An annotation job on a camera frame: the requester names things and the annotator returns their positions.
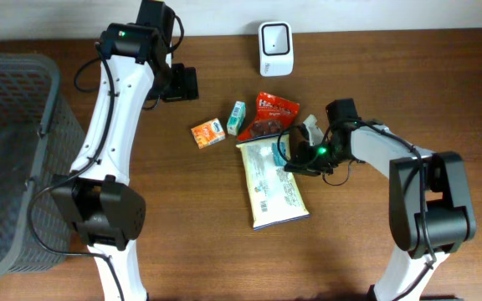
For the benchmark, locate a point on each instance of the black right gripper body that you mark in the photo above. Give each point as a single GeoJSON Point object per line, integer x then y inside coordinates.
{"type": "Point", "coordinates": [301, 168]}

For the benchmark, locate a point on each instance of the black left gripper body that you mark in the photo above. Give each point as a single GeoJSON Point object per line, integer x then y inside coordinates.
{"type": "Point", "coordinates": [187, 84]}

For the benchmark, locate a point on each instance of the orange small box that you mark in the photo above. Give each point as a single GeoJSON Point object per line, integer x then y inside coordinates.
{"type": "Point", "coordinates": [208, 133]}

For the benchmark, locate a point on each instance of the green small box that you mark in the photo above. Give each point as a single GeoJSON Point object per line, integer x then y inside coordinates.
{"type": "Point", "coordinates": [236, 118]}

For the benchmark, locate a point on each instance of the yellow chips bag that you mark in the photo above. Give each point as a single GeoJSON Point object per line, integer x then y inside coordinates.
{"type": "Point", "coordinates": [273, 193]}

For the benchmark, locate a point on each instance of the red snack bag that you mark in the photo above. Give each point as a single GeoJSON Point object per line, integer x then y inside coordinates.
{"type": "Point", "coordinates": [273, 114]}

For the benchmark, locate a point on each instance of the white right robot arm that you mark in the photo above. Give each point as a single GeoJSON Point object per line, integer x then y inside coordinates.
{"type": "Point", "coordinates": [430, 209]}

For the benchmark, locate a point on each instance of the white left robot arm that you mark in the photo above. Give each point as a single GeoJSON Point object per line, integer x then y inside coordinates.
{"type": "Point", "coordinates": [95, 199]}

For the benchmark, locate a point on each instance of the white barcode scanner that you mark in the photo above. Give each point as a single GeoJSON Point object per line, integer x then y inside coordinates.
{"type": "Point", "coordinates": [276, 51]}

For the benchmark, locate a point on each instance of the grey plastic basket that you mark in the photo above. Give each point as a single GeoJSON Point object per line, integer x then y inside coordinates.
{"type": "Point", "coordinates": [39, 137]}

